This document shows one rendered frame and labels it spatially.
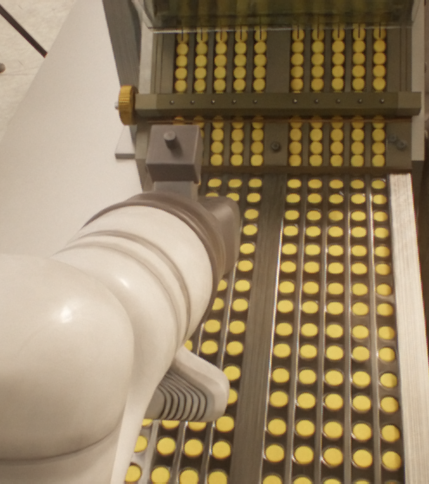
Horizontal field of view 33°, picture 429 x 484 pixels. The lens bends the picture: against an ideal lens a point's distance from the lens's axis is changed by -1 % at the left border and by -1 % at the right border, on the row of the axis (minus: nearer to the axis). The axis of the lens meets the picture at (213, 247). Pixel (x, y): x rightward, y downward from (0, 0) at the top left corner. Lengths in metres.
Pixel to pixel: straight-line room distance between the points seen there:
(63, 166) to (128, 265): 0.63
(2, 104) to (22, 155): 1.68
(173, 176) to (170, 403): 0.15
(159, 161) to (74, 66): 0.68
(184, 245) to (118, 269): 0.07
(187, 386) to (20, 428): 0.20
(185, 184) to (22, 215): 0.44
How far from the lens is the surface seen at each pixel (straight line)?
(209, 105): 0.60
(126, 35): 0.84
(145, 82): 0.65
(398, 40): 0.65
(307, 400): 0.47
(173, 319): 0.29
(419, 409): 0.46
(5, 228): 0.85
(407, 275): 0.53
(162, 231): 0.34
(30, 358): 0.18
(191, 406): 0.38
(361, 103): 0.60
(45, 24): 3.06
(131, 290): 0.27
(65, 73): 1.10
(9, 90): 2.69
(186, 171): 0.44
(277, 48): 0.64
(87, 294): 0.20
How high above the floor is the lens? 1.34
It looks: 45 degrees down
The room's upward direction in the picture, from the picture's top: 8 degrees counter-clockwise
